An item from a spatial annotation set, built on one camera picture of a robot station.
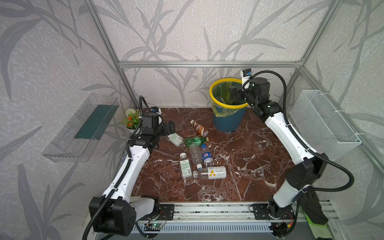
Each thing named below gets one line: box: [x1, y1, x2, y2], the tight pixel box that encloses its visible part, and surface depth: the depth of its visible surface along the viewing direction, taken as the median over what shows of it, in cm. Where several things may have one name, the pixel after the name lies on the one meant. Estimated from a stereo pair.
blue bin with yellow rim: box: [209, 78, 249, 133], surface depth 95 cm
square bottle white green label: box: [179, 152, 193, 181], surface depth 88 cm
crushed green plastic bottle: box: [185, 136, 207, 147], surface depth 100 cm
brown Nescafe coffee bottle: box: [190, 119, 209, 138], surface depth 104 cm
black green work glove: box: [299, 190, 331, 239], surface depth 73 cm
